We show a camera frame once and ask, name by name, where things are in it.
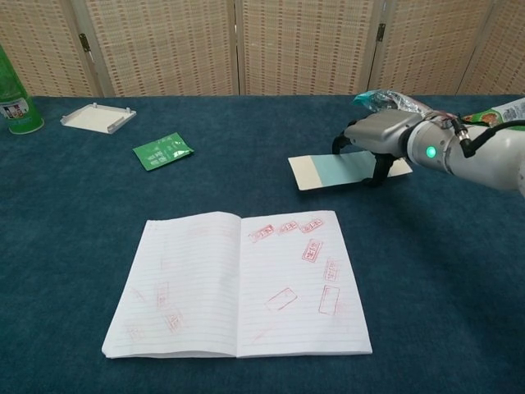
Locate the woven bamboo folding screen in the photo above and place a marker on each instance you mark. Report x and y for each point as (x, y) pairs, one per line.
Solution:
(164, 41)

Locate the white rectangular tray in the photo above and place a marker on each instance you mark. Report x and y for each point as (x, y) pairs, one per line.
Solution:
(90, 119)

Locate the dark metal screen hinge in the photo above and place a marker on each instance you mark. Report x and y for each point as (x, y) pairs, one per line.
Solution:
(84, 42)
(381, 32)

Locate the teal silver snack bag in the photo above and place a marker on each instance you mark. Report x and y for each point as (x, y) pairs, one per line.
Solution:
(385, 98)

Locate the green snack bag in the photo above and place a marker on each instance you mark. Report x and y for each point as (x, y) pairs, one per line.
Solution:
(508, 108)

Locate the white lined notebook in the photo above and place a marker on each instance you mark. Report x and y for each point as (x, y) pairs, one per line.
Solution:
(287, 287)

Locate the dark blue table cloth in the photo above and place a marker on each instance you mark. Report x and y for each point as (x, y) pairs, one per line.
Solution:
(61, 246)

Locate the torn green sachet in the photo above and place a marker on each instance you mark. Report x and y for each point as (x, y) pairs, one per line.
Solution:
(160, 154)

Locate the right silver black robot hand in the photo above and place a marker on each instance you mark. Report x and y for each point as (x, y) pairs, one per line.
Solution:
(381, 133)

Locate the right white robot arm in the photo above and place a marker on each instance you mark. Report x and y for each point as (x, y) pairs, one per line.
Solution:
(492, 164)

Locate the cream teal tasselled bookmark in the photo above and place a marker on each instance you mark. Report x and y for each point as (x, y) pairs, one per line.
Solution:
(336, 172)

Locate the green cylindrical chip can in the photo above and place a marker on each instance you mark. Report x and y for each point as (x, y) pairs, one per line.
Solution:
(20, 111)

